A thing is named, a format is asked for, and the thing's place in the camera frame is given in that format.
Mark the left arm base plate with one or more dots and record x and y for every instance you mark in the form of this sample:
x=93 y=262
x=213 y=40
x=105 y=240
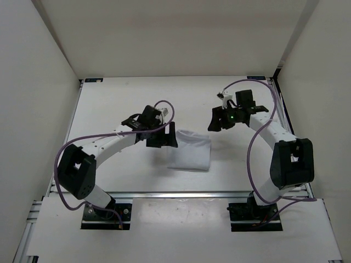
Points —
x=93 y=219

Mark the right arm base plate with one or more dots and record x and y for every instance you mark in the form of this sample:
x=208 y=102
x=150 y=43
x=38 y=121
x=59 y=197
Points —
x=248 y=218

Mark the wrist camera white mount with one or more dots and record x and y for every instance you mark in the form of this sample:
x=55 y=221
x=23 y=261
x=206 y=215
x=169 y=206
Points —
x=164 y=111
x=225 y=97

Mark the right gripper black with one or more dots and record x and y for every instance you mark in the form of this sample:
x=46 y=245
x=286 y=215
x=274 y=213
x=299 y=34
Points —
x=215 y=125

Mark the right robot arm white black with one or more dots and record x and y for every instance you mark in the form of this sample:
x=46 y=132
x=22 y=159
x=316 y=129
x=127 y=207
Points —
x=292 y=162

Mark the white front cover board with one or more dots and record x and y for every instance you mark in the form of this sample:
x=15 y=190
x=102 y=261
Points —
x=188 y=230

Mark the white skirt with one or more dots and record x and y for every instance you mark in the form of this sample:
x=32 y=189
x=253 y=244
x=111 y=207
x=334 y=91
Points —
x=193 y=152

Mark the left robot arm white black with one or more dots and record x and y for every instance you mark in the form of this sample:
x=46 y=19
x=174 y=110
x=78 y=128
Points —
x=76 y=166

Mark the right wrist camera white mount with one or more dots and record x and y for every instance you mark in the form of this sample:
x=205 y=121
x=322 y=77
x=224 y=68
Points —
x=225 y=97

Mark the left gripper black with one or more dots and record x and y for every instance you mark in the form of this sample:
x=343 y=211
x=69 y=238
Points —
x=165 y=139

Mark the right blue corner sticker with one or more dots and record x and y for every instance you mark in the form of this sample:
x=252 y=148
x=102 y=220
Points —
x=259 y=78

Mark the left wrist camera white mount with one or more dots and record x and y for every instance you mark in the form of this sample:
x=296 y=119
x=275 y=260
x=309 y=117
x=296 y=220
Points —
x=164 y=111

